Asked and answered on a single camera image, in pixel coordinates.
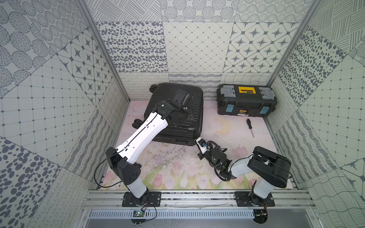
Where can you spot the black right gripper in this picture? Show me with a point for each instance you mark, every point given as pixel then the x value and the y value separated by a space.
pixel 200 156

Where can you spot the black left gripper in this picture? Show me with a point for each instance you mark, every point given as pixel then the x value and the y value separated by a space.
pixel 184 111

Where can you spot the black ribbed hard-shell suitcase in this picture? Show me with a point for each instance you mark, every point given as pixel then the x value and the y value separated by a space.
pixel 184 125

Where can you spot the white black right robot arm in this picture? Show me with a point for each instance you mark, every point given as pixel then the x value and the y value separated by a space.
pixel 273 169

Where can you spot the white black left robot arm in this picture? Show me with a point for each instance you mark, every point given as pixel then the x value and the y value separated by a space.
pixel 122 160

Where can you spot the black toolbox with yellow label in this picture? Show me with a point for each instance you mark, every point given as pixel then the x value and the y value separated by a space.
pixel 245 100

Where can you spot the white blue right wrist camera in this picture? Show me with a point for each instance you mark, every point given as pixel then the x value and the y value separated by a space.
pixel 202 145

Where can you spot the black handled screwdriver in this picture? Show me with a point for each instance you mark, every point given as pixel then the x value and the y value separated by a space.
pixel 248 121

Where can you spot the aluminium mounting rail frame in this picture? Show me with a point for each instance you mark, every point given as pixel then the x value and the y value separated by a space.
pixel 288 208

